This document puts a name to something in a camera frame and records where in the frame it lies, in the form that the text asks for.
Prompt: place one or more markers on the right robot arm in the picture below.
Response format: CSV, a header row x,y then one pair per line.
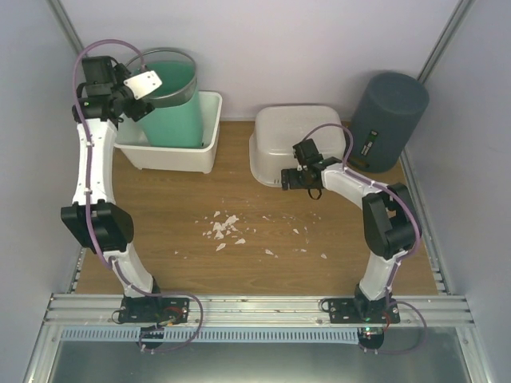
x,y
390,226

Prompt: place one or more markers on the right aluminium frame post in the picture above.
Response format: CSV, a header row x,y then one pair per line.
x,y
457,17

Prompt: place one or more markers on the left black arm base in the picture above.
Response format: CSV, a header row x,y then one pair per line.
x,y
160,311

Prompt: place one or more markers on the left aluminium frame post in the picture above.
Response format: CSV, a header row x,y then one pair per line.
x,y
64,21

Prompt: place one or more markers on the white debris pile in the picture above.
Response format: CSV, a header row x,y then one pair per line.
x,y
223,230

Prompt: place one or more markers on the dark grey round bin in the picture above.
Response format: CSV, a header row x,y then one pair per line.
x,y
386,116

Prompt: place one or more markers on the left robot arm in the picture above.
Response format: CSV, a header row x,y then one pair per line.
x,y
93,217

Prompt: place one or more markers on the green plastic bin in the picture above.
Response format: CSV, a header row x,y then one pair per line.
x,y
175,127

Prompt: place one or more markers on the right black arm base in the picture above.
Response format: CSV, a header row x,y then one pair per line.
x,y
359,310

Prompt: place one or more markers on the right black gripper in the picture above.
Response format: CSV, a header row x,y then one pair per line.
x,y
293,180

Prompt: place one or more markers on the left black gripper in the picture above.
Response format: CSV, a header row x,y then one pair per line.
x,y
140,111

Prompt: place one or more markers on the silver wire mesh bin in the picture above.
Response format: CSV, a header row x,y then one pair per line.
x,y
177,72

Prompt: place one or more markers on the translucent white wash basin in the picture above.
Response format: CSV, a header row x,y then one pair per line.
x,y
278,128

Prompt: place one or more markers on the white rectangular tub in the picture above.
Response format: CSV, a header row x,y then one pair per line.
x,y
133,143

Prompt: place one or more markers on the aluminium frame post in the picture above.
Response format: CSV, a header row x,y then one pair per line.
x,y
457,17
64,21

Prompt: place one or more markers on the grey slotted cable duct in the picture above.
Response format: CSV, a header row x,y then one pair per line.
x,y
219,334

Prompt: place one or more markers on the aluminium front rail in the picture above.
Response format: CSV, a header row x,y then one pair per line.
x,y
264,311

